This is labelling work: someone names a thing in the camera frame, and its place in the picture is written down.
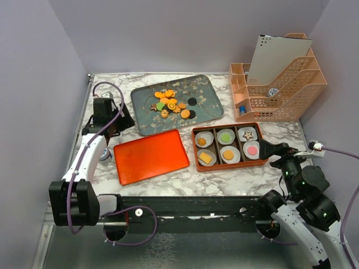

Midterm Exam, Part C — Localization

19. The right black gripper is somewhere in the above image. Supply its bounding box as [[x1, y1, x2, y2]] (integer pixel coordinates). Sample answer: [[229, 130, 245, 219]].
[[259, 137, 312, 198]]

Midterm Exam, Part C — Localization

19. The pink round cookie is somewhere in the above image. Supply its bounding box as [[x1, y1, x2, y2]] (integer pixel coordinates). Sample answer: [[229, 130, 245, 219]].
[[247, 146, 258, 156]]

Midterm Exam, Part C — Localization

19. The white star cookie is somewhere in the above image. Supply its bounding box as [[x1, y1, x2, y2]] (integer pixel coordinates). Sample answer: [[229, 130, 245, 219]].
[[242, 131, 254, 141]]

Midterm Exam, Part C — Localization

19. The green round cookie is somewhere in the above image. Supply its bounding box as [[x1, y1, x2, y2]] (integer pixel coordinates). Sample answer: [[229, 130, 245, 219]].
[[220, 133, 231, 143], [156, 102, 165, 111]]

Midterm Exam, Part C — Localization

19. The orange cookie tin box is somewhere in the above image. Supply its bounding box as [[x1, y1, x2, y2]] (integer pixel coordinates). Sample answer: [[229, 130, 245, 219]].
[[192, 123, 267, 173]]

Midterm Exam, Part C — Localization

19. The orange metal tin lid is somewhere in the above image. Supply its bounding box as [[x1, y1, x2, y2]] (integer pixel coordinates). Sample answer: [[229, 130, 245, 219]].
[[113, 129, 190, 185]]

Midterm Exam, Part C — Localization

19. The yellow square cookie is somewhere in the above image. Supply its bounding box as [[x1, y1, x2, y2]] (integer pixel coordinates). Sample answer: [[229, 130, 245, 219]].
[[199, 152, 213, 165]]

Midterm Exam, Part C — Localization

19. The brown swirl cookie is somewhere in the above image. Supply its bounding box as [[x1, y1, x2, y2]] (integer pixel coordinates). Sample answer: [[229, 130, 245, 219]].
[[197, 137, 206, 146], [160, 109, 169, 118]]

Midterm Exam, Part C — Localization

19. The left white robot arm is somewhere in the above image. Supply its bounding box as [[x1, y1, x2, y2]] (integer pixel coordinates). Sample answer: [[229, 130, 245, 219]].
[[49, 92, 135, 228]]

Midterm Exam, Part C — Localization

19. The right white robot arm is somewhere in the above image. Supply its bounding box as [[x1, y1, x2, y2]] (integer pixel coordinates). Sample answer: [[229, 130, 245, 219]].
[[257, 139, 358, 268]]

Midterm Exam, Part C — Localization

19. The blue patterned round tin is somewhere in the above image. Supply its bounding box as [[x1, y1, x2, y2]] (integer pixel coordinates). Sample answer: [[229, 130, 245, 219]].
[[99, 147, 112, 165]]

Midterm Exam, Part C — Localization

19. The floral dark serving tray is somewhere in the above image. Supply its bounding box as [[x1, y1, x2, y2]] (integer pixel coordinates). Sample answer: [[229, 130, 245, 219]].
[[131, 75, 224, 136]]

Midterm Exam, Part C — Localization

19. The brown star cookie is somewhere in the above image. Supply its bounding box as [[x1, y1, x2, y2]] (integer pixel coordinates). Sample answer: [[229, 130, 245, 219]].
[[150, 104, 157, 112]]

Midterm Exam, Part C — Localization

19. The round patterned tape roll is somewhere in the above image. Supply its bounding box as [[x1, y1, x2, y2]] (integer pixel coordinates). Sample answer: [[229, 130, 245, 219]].
[[266, 88, 279, 97]]

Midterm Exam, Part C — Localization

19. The peach plastic desk organizer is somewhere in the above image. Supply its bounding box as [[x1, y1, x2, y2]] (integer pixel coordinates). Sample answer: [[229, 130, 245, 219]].
[[228, 49, 327, 123]]

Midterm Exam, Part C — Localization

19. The orange lotus slice cookie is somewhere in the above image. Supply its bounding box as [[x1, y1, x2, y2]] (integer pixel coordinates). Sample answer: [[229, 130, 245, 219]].
[[167, 103, 177, 111]]

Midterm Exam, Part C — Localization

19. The orange flower cookie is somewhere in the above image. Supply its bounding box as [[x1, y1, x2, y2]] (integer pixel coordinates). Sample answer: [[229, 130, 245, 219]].
[[164, 90, 176, 98]]

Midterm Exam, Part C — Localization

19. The orange round cracker cookie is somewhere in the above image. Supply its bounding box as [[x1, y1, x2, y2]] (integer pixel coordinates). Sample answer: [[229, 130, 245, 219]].
[[181, 109, 191, 119]]

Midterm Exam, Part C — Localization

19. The black round cookie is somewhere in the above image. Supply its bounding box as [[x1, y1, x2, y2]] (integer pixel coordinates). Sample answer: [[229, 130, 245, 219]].
[[188, 110, 196, 119], [188, 98, 197, 106]]

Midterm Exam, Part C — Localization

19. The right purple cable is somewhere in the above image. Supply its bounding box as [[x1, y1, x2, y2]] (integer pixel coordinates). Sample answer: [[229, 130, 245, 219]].
[[256, 145, 359, 269]]

